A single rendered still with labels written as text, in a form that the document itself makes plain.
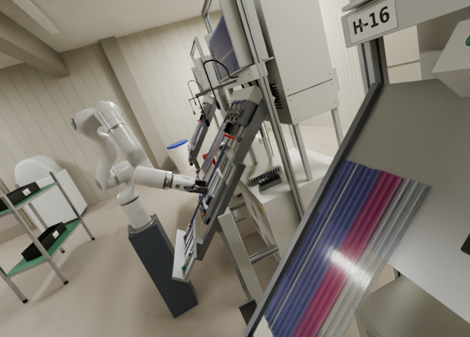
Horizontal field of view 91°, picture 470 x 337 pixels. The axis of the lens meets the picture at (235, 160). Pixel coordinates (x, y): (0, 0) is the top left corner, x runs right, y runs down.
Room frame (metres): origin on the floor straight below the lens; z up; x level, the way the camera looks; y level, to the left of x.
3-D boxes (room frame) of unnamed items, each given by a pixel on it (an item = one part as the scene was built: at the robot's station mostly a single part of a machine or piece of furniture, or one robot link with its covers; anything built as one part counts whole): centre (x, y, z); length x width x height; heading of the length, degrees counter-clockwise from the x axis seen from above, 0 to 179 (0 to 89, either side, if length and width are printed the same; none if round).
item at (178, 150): (5.01, 1.05, 0.30); 0.51 x 0.49 x 0.60; 15
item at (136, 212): (1.38, 0.71, 0.79); 0.19 x 0.19 x 0.18
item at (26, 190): (2.59, 2.43, 1.01); 0.57 x 0.17 x 0.11; 9
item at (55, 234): (2.59, 2.43, 0.41); 0.57 x 0.17 x 0.11; 9
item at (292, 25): (1.70, -0.66, 0.86); 0.70 x 0.67 x 1.72; 9
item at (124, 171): (1.40, 0.68, 1.00); 0.19 x 0.12 x 0.24; 131
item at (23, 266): (2.59, 2.43, 0.55); 0.91 x 0.46 x 1.10; 9
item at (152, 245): (1.38, 0.71, 0.35); 0.18 x 0.18 x 0.70; 15
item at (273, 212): (1.64, -0.33, 0.31); 0.70 x 0.65 x 0.62; 9
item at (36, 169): (4.36, 3.51, 0.68); 0.69 x 0.61 x 1.35; 105
